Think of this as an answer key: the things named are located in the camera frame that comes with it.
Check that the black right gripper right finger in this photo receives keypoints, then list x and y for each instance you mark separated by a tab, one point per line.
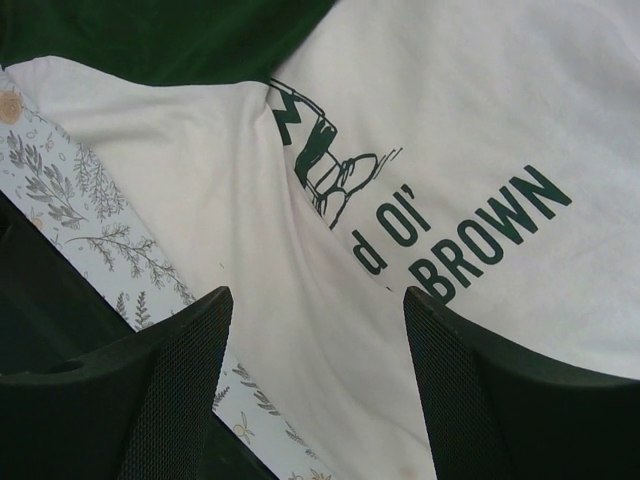
496	410

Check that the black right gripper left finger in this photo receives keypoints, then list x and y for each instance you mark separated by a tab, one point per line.
137	408

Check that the white green raglan t-shirt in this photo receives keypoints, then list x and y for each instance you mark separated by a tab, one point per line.
321	157

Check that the floral patterned table mat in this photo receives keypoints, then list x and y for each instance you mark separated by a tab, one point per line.
100	210

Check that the black metal base rail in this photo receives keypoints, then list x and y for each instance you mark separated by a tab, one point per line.
50	315

